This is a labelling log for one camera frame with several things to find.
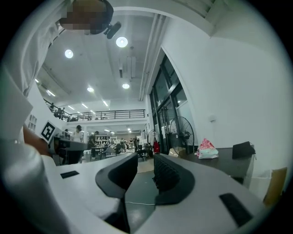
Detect white wall frames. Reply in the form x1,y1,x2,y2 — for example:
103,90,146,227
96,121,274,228
27,114,38,133

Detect white storage shelf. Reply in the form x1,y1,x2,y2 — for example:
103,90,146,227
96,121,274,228
94,134,118,147

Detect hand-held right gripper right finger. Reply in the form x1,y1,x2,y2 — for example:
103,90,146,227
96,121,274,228
152,153,195,206

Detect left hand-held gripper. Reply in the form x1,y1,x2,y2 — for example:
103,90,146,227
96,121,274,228
39,120,88,161

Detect black pouch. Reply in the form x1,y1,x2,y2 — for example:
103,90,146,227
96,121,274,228
232,141,256,160

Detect black balcony railing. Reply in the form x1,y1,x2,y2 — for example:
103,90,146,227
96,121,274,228
43,98,146,122

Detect brown cardboard box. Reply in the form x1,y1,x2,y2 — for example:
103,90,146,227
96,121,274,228
168,147,187,159

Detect dark table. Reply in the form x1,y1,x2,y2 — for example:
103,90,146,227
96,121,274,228
180,147,255,186

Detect grey chair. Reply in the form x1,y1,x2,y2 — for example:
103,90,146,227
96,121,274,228
103,147,115,159

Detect pink plastic bag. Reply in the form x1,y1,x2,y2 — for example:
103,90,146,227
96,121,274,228
197,138,219,160

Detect white ceiling air conditioner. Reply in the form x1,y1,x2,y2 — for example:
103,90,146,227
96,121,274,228
118,56,137,80

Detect black standing fan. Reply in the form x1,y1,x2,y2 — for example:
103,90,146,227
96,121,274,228
168,116,195,155

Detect person's white shirt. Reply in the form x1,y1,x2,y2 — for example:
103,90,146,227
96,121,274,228
4,0,77,98

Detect black framed glass door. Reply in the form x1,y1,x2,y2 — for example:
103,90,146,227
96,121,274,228
148,53,195,156

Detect person's left forearm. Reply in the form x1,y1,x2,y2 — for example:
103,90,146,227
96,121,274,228
22,125,51,157

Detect brown cardboard sheet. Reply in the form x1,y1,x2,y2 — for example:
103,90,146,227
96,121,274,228
262,167,288,207

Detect row of ceiling strip lights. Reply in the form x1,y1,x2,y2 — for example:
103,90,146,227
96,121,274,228
34,78,109,116

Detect white ceiling pipes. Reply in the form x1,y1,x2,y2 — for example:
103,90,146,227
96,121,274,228
138,13,167,102

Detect white cable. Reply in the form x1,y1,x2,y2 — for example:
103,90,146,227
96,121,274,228
125,201,157,206

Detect black head-worn camera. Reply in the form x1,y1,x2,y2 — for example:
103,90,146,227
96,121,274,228
100,0,122,40

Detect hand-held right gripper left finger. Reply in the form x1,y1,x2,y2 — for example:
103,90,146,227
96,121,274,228
95,152,138,198

